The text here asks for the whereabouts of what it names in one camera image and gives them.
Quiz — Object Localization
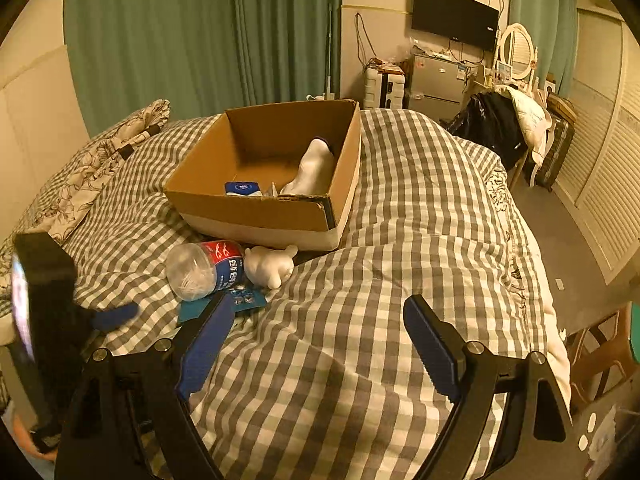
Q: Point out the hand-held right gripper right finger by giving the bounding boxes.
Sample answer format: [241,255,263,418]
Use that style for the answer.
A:
[403,295,574,480]

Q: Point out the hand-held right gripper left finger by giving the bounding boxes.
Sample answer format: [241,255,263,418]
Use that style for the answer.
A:
[54,291,236,480]

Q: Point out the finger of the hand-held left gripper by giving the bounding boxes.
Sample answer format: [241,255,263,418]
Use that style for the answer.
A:
[92,302,141,334]

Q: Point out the blue card packet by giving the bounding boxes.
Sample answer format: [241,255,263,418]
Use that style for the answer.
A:
[177,287,267,328]

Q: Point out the clear plastic bottle red label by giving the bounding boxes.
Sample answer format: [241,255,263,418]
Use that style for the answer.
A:
[166,240,247,302]

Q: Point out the white plush toy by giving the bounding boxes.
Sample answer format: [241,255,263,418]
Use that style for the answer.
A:
[243,244,299,290]

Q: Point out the brown cardboard box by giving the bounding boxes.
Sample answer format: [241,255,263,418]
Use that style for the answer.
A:
[164,99,362,252]

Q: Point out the person's left forearm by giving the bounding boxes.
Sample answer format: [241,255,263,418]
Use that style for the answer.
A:
[11,412,51,461]

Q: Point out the floral bed sheet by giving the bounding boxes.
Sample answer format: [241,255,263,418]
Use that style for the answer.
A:
[480,150,574,403]

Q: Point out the floral pillow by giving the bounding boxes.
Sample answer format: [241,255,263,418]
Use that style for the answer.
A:
[0,99,172,246]

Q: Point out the blue tissue packet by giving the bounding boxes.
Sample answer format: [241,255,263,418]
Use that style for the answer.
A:
[224,181,265,197]

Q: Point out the wooden chair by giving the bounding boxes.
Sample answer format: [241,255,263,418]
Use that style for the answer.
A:
[567,304,639,411]

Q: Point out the beige padded headboard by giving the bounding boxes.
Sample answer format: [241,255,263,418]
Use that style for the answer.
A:
[0,45,92,241]

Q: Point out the white sock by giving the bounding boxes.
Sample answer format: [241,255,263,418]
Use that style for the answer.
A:
[279,137,335,196]

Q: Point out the dark hard suitcase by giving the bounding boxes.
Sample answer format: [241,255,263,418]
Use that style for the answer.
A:
[529,110,576,192]

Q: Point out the black clothing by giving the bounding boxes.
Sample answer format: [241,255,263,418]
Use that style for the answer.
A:
[447,91,529,171]

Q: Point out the white jacket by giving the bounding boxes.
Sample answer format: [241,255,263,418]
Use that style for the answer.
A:
[502,85,552,167]

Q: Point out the silver small fridge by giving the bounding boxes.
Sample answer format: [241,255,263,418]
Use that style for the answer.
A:
[407,54,473,121]

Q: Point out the white louvred wardrobe doors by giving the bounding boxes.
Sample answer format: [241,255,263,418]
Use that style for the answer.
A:
[552,7,640,286]

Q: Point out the wide green curtain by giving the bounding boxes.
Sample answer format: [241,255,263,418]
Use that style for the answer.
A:
[64,0,343,138]

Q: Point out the white oval mirror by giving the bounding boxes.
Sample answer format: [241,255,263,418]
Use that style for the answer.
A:
[499,23,539,85]

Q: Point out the grey metal pole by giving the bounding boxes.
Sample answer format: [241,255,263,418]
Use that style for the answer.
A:
[326,2,335,102]

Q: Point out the narrow green curtain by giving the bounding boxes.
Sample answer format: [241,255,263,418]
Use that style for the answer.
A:
[509,0,578,96]

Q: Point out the black wall television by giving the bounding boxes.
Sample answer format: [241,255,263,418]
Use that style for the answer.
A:
[411,0,501,52]

